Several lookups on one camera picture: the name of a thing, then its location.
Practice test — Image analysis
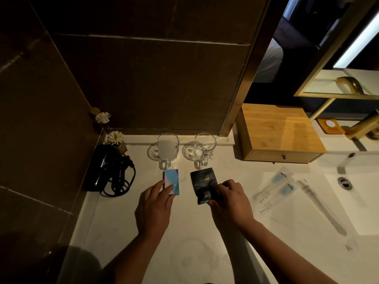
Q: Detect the round glass coaster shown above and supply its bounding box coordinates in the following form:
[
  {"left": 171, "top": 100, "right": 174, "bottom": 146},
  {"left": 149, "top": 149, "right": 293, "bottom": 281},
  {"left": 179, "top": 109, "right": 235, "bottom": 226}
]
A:
[
  {"left": 181, "top": 144, "right": 198, "bottom": 161},
  {"left": 147, "top": 144, "right": 163, "bottom": 161}
]

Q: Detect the gold faucet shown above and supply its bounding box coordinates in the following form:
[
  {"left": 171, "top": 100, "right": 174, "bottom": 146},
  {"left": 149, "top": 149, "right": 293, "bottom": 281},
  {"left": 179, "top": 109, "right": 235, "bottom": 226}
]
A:
[{"left": 341, "top": 110, "right": 379, "bottom": 141}]

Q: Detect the clear wrapped toothbrush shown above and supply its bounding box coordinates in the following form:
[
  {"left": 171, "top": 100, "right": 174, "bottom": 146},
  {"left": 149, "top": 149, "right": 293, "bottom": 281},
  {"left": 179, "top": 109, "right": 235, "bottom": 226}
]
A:
[
  {"left": 251, "top": 166, "right": 293, "bottom": 202},
  {"left": 258, "top": 177, "right": 300, "bottom": 217}
]

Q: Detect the black foil sachet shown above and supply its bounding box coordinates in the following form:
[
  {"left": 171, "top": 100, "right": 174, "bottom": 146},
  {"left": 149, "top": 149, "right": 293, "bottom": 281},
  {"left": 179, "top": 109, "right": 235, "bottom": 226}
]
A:
[{"left": 190, "top": 167, "right": 222, "bottom": 206}]

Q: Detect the black hair dryer cable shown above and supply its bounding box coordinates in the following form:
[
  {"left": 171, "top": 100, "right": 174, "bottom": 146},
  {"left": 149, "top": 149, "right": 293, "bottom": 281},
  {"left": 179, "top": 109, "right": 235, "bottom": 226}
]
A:
[{"left": 101, "top": 154, "right": 136, "bottom": 198}]

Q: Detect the white bed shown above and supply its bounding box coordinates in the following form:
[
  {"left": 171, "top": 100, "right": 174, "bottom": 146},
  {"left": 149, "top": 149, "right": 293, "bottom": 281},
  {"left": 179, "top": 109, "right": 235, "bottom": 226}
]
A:
[{"left": 252, "top": 38, "right": 284, "bottom": 84}]

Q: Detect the person's right hand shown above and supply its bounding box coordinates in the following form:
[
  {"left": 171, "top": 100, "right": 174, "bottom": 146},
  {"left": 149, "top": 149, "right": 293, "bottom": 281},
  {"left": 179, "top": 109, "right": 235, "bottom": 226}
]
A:
[{"left": 207, "top": 179, "right": 258, "bottom": 232}]

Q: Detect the metal sink drain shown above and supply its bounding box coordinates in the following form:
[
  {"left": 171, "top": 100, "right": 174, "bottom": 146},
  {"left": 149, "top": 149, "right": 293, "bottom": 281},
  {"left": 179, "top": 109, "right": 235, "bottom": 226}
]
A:
[{"left": 337, "top": 176, "right": 353, "bottom": 191}]

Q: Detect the gold framed mirror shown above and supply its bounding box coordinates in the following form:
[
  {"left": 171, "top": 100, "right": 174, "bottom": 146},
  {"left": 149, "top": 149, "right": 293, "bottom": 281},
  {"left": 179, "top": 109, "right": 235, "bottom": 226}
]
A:
[{"left": 293, "top": 0, "right": 379, "bottom": 101}]

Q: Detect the person's left forearm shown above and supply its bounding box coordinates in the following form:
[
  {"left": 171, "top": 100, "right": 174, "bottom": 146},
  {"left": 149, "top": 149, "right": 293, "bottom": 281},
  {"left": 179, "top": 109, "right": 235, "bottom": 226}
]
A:
[{"left": 111, "top": 229, "right": 168, "bottom": 284}]

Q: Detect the wooden drawer box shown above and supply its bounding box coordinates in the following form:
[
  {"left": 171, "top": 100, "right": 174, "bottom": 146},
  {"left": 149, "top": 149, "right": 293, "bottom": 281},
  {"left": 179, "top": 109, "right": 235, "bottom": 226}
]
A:
[{"left": 236, "top": 103, "right": 327, "bottom": 164}]

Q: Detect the clear glass mug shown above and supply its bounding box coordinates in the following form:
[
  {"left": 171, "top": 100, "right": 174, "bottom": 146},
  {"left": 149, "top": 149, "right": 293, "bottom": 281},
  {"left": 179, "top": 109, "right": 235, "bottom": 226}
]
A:
[
  {"left": 156, "top": 133, "right": 180, "bottom": 171},
  {"left": 194, "top": 132, "right": 217, "bottom": 170}
]

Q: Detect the person's left hand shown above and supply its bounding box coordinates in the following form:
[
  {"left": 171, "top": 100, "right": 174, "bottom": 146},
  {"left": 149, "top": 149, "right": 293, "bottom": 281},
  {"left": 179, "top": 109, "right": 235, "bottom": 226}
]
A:
[{"left": 135, "top": 179, "right": 175, "bottom": 237}]

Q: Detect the black hair dryer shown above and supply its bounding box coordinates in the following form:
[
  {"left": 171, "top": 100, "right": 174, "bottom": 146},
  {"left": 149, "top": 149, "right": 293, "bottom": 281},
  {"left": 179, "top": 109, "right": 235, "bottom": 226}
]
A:
[{"left": 85, "top": 144, "right": 126, "bottom": 192}]

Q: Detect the white diffuser flower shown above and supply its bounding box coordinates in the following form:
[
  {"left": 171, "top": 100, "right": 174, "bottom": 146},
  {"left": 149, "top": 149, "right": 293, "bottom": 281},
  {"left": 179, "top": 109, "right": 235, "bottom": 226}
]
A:
[{"left": 106, "top": 131, "right": 125, "bottom": 146}]

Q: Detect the clear wrapped comb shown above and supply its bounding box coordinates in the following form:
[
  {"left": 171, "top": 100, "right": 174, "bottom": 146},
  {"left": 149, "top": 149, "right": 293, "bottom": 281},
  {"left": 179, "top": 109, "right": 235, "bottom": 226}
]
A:
[{"left": 296, "top": 177, "right": 360, "bottom": 252}]

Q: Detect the orange wooden tray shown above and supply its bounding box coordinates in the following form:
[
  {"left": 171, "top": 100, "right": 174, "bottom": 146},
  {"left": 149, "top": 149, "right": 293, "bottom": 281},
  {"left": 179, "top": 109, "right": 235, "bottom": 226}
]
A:
[{"left": 316, "top": 118, "right": 346, "bottom": 135}]

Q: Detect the small blue pink box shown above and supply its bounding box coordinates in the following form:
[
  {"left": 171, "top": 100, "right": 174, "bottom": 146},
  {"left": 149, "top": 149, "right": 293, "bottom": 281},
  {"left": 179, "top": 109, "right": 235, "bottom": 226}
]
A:
[{"left": 163, "top": 169, "right": 180, "bottom": 196}]

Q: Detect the gold metal wall trim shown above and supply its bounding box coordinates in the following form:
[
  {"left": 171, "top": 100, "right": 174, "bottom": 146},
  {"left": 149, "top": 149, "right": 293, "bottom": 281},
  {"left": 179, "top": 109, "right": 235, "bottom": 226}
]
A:
[{"left": 219, "top": 0, "right": 273, "bottom": 137}]

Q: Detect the person's right forearm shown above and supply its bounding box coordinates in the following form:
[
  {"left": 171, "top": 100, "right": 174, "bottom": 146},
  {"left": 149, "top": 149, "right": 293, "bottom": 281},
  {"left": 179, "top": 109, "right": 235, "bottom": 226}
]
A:
[{"left": 241, "top": 219, "right": 339, "bottom": 284}]

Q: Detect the white sink basin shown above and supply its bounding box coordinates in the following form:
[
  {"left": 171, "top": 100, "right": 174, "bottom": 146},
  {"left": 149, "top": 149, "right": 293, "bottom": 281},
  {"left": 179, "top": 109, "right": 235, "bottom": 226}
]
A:
[{"left": 324, "top": 138, "right": 379, "bottom": 237}]

